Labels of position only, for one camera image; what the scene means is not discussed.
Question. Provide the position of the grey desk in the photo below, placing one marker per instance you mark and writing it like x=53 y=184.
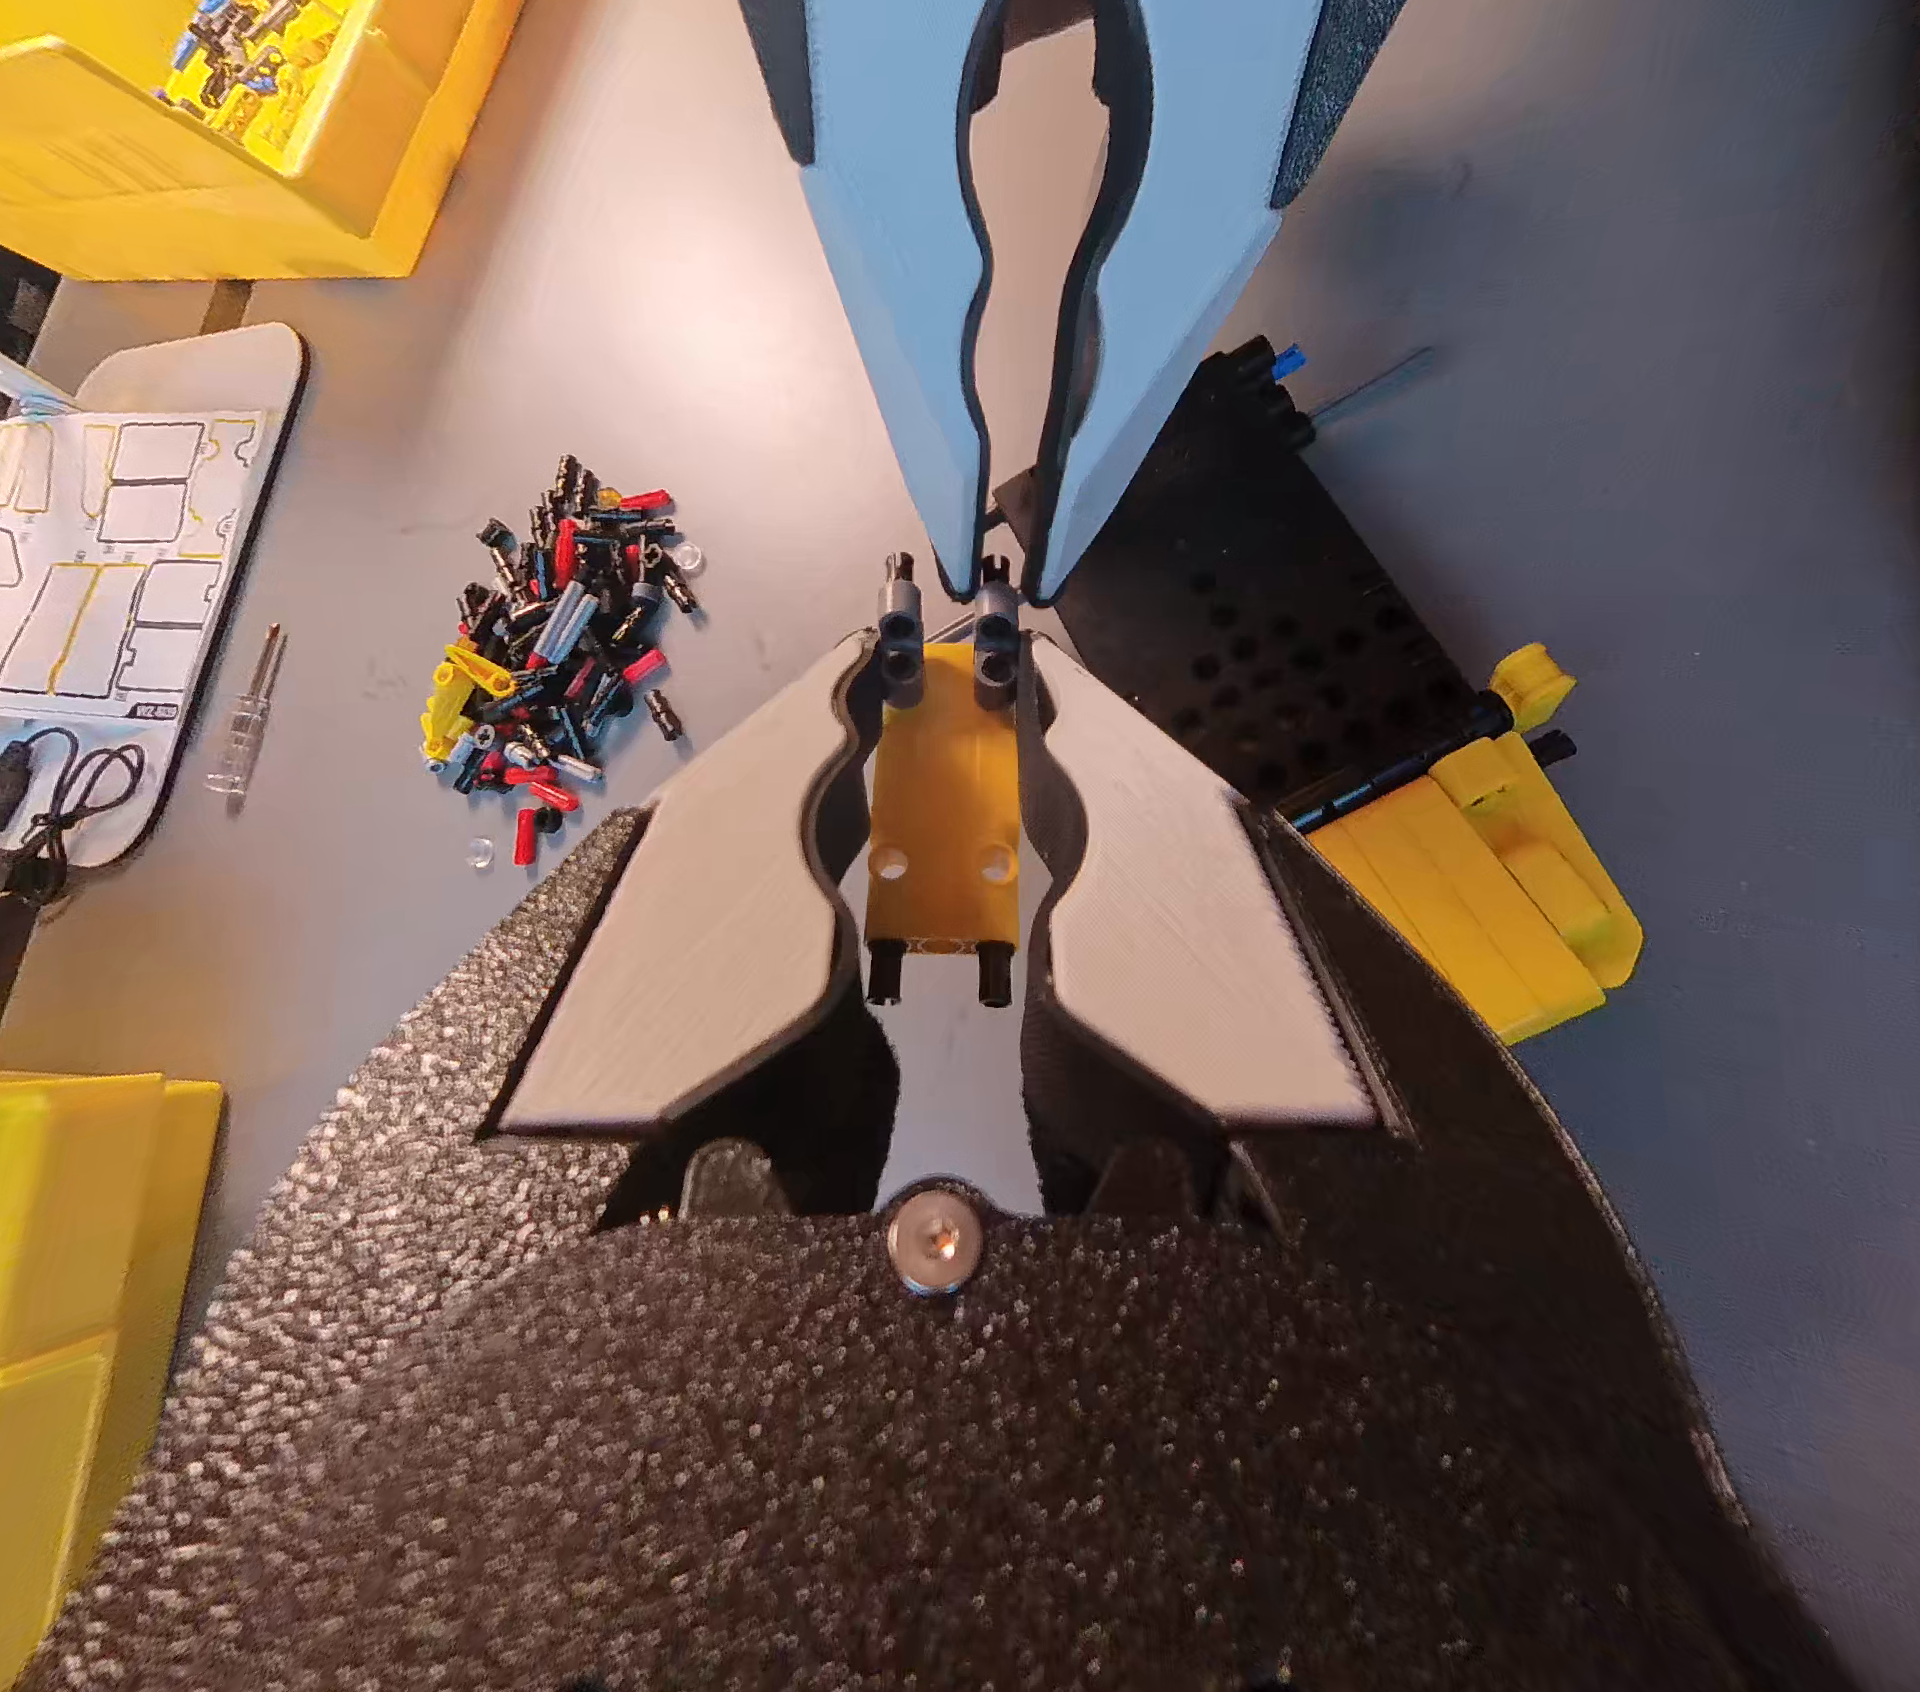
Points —
x=598 y=298

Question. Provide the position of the white printed mat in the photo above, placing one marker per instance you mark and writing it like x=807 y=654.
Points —
x=163 y=610

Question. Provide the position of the small yellow pinned assembly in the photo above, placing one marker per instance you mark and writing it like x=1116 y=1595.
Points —
x=943 y=793

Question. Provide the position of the yellow plastic bin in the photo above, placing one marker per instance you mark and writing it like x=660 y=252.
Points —
x=375 y=175
x=74 y=1273

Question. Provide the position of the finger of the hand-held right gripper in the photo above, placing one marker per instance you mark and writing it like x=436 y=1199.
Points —
x=885 y=72
x=1228 y=72

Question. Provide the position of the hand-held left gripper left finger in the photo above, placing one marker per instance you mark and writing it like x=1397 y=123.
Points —
x=704 y=942

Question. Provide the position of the yellow black toy robot body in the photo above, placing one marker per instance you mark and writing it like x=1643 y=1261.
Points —
x=1274 y=610

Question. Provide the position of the heap of mixed building parts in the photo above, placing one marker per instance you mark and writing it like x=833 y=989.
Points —
x=254 y=26

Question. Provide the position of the thin grey axle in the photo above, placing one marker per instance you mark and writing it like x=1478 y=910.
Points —
x=1373 y=389

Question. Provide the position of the pile of small building parts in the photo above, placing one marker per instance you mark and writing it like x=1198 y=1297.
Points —
x=571 y=657

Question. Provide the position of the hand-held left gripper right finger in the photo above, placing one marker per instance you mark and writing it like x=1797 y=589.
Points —
x=1201 y=942

